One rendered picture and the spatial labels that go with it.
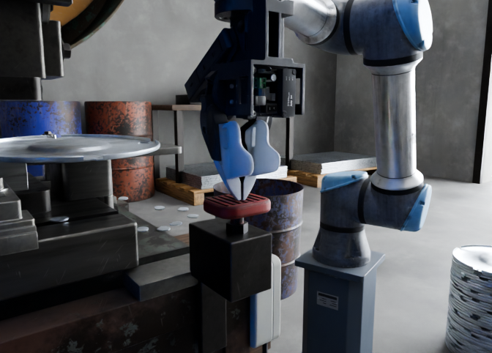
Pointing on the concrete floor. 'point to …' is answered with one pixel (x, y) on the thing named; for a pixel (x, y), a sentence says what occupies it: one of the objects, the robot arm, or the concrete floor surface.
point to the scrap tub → (279, 224)
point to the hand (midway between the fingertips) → (236, 188)
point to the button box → (266, 310)
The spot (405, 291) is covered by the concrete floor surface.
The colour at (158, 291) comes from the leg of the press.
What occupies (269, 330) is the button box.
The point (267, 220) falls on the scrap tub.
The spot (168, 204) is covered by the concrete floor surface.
